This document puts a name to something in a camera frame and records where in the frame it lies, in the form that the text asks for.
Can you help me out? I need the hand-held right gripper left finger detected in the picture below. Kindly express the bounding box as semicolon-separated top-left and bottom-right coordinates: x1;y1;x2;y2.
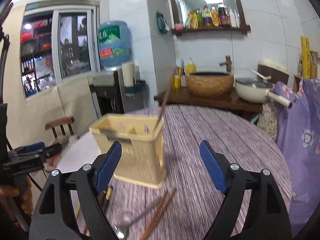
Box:
29;141;123;240

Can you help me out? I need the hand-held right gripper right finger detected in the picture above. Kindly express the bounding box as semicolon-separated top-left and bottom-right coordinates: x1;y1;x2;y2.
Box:
199;140;293;240

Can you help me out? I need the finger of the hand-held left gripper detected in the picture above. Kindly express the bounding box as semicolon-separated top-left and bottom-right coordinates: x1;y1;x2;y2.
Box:
24;141;63;161

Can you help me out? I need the cream plastic utensil holder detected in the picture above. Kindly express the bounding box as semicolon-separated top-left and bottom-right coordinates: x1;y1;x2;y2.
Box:
89;113;167;189

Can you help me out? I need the metal spoon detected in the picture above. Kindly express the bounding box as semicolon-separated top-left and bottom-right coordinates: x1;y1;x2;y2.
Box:
113;224;130;240
117;199;164;227

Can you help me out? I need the person's left hand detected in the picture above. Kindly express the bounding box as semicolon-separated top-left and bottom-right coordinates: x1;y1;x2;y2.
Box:
0;175;33;216

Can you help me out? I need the black object gold trim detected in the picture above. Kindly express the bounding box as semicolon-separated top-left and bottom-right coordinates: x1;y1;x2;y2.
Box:
96;185;113;214

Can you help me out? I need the wooden chair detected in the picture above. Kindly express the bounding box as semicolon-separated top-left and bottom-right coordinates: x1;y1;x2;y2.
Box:
45;117;75;141

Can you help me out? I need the dark wooden counter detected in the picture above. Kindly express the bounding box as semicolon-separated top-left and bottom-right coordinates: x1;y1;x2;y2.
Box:
154;87;263;120

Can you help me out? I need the beige paisley cloth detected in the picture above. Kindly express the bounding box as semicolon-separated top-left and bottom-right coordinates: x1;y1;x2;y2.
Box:
257;101;279;143

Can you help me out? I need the water dispenser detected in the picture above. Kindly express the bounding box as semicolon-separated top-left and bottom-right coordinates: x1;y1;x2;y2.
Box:
89;67;145;117

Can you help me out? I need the woven wicker basin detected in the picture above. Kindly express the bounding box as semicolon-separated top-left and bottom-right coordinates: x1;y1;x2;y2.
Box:
185;71;235;97

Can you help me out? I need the cream pot with glass lid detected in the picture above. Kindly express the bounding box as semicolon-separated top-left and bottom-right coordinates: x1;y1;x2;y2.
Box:
235;77;292;109

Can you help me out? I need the purple floral cloth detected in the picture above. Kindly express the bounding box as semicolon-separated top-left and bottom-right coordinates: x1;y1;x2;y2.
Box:
274;78;320;236

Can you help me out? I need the yellow squeeze bottle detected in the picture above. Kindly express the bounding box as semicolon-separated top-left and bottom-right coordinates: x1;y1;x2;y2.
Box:
185;57;197;74

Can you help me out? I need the sliding glass window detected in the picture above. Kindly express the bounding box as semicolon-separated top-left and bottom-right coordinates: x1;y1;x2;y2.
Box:
20;1;101;98

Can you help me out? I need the bronze faucet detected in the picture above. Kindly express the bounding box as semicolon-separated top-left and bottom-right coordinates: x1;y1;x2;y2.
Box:
219;56;232;73

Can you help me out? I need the black tripod stand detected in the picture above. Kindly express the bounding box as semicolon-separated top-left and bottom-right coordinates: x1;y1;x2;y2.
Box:
0;2;13;105

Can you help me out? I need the brown and cream rice cooker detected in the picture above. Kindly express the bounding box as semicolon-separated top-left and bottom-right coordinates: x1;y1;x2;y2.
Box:
257;58;289;85

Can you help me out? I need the blue water jug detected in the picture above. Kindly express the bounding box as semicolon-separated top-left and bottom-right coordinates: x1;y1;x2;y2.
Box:
97;20;133;68

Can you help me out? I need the dark wooden framed shelf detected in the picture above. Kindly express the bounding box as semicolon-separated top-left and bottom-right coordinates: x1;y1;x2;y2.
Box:
166;0;251;37

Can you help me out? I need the yellow wrapped roll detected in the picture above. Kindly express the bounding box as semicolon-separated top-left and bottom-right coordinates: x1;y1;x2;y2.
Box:
300;36;312;78

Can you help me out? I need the yellow seasoning packet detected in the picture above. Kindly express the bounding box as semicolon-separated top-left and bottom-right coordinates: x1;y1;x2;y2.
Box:
187;11;199;29

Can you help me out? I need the amber sauce bottle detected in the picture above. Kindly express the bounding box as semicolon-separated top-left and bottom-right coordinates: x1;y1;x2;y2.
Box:
210;6;221;27

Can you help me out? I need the yellow oil bottle purple label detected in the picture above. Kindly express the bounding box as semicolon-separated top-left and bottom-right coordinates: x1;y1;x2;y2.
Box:
202;6;213;28

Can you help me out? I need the white bottle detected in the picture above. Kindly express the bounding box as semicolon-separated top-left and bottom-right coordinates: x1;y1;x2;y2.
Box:
229;6;238;28

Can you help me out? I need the dark soy sauce bottle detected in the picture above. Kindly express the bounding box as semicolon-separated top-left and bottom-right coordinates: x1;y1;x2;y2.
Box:
217;3;231;27

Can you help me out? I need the green packet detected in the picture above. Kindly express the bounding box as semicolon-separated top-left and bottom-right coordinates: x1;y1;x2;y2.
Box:
156;11;170;34

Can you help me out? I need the grey blue wall holder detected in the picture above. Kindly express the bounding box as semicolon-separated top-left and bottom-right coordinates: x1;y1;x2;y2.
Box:
125;80;147;98

